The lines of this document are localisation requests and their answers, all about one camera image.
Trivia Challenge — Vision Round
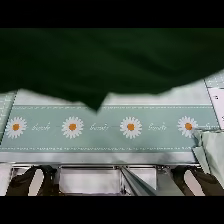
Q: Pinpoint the dark green garment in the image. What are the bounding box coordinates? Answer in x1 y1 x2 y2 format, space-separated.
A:
0 28 224 112

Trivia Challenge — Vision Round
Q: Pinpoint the white cloth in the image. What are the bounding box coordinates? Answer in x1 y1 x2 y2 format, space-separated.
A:
208 86 224 130

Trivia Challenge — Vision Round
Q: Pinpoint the pale green garment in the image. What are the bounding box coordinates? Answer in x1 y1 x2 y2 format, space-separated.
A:
192 128 224 190

